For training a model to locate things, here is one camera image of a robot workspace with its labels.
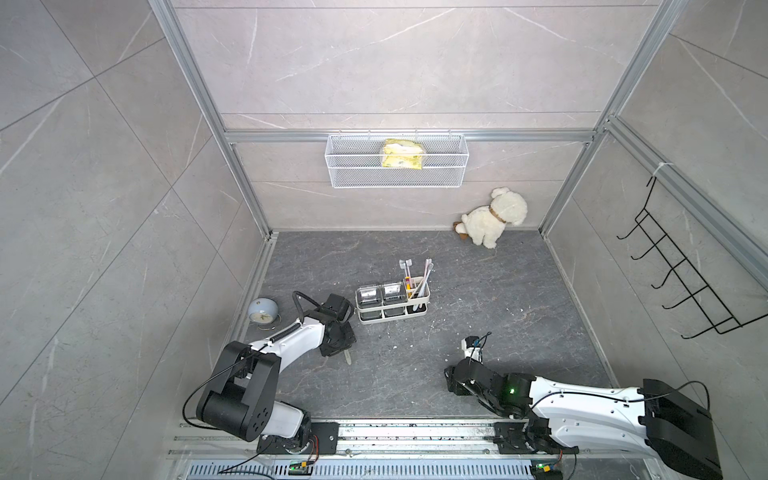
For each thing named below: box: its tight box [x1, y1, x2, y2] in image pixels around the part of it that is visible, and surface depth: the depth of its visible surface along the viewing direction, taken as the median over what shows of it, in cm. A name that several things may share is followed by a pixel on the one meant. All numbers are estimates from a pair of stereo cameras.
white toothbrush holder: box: [355, 276, 431, 325], surface depth 95 cm
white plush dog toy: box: [453, 187, 528, 249], surface depth 111 cm
